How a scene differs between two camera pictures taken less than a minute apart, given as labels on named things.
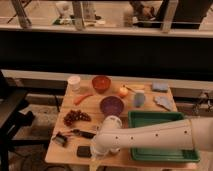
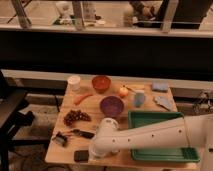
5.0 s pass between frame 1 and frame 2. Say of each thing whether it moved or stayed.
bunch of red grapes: stayed
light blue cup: stayed
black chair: stayed
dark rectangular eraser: moved
